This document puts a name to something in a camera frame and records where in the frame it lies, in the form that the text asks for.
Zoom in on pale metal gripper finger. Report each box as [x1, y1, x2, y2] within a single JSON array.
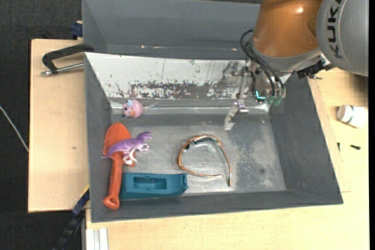
[[224, 99, 250, 132], [221, 62, 240, 87]]

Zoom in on orange-framed sunglasses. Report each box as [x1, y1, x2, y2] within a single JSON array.
[[178, 133, 232, 187]]

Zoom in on grey metal bin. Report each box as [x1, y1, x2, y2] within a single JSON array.
[[81, 0, 344, 223]]

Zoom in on teal plastic wedge block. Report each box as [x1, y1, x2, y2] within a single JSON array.
[[119, 172, 189, 201]]

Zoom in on pink toy animal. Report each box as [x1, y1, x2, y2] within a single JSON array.
[[121, 98, 144, 119]]

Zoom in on white plastic bottle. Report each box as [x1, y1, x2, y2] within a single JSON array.
[[336, 104, 369, 129]]

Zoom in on purple toy dinosaur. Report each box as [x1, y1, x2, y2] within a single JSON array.
[[101, 131, 153, 166]]

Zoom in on orange toy shovel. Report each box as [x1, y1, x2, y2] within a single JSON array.
[[102, 122, 136, 211]]

